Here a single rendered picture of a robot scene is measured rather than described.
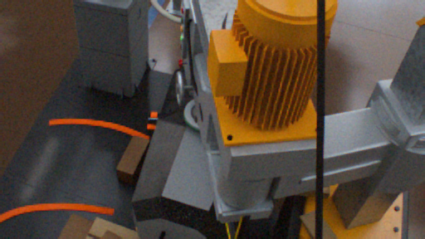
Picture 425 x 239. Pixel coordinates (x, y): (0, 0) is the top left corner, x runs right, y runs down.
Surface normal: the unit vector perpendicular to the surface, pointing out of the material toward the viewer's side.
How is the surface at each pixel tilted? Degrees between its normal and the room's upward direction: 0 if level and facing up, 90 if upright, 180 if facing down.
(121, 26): 90
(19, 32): 0
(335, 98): 0
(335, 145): 0
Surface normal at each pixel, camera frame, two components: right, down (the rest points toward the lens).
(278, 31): -0.32, 0.71
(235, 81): 0.16, 0.77
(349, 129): 0.07, -0.63
